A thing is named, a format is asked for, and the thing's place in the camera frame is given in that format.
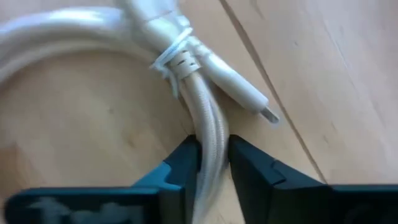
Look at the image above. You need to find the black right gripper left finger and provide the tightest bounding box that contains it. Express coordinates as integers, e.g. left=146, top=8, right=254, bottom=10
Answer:
left=4, top=134, right=203, bottom=224

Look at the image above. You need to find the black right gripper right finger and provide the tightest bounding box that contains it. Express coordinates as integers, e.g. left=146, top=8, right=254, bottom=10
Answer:
left=228, top=134, right=398, bottom=224

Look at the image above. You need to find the white braided cable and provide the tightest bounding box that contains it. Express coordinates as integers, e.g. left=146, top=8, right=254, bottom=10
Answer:
left=0, top=0, right=280, bottom=224

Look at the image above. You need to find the white cable tie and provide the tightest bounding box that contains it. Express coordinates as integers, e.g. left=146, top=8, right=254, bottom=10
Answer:
left=150, top=27, right=195, bottom=99

